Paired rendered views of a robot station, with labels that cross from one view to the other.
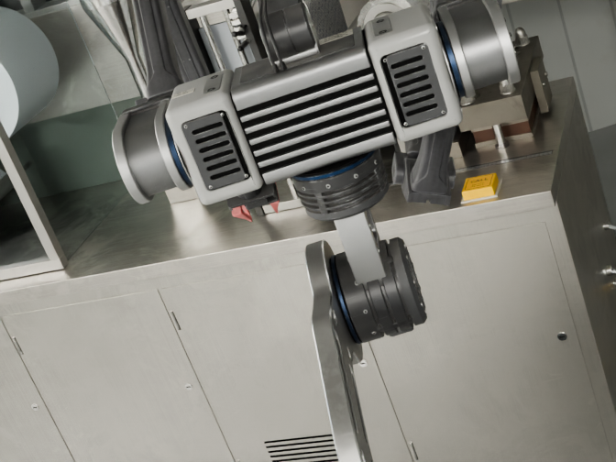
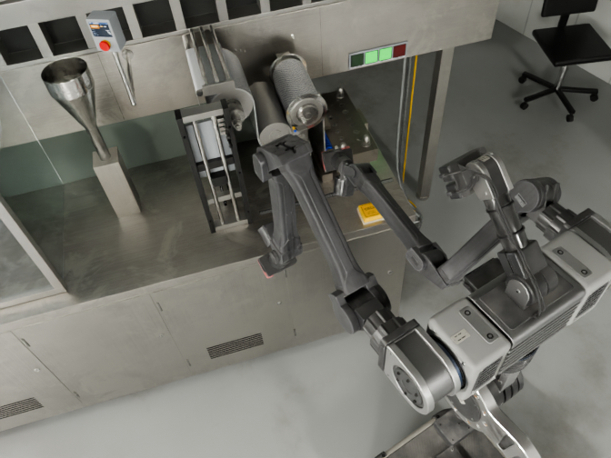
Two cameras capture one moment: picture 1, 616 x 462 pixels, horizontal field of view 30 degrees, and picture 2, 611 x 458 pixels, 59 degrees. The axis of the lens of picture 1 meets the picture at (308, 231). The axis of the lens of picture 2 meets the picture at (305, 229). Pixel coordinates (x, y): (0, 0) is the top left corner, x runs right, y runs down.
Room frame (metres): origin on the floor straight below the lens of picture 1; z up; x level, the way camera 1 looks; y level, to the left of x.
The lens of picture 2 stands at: (1.40, 0.59, 2.45)
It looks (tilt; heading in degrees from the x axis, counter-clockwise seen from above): 51 degrees down; 324
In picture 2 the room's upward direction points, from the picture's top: 6 degrees counter-clockwise
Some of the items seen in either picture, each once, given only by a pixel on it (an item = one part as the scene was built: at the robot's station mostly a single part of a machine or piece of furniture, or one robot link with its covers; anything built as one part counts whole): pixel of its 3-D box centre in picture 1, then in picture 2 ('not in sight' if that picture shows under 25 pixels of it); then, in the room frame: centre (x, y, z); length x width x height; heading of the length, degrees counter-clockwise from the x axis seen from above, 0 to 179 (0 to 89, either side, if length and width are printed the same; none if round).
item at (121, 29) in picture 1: (150, 100); (104, 154); (2.99, 0.27, 1.18); 0.14 x 0.14 x 0.57
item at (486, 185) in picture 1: (480, 186); (370, 212); (2.32, -0.39, 0.91); 0.07 x 0.07 x 0.02; 65
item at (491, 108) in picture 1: (500, 82); (341, 126); (2.67, -0.57, 1.00); 0.40 x 0.16 x 0.06; 155
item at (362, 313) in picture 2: not in sight; (363, 313); (1.82, 0.15, 1.43); 0.10 x 0.05 x 0.09; 172
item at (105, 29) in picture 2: not in sight; (105, 33); (2.85, 0.15, 1.66); 0.07 x 0.07 x 0.10; 40
